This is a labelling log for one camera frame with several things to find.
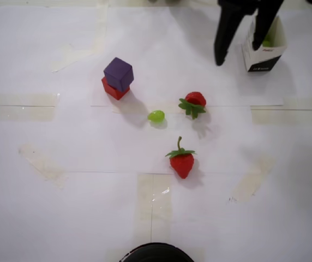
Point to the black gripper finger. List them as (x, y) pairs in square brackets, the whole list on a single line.
[(266, 19), (227, 30)]

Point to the green plastic grape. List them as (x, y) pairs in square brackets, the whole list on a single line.
[(156, 116), (267, 42)]

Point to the white and black cardboard box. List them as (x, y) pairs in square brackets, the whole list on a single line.
[(259, 65)]

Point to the white paper sheet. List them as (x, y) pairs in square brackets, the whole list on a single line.
[(36, 41), (199, 54), (104, 142)]

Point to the red plastic strawberry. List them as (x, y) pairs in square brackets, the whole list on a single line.
[(195, 98), (182, 163)]

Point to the beige tape strip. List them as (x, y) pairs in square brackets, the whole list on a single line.
[(295, 117), (251, 180), (158, 207), (22, 112), (44, 166)]

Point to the purple cube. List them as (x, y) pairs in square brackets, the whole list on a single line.
[(117, 72)]

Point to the red cube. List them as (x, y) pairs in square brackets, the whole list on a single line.
[(115, 92)]

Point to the black domed object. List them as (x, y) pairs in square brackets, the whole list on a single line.
[(156, 253)]

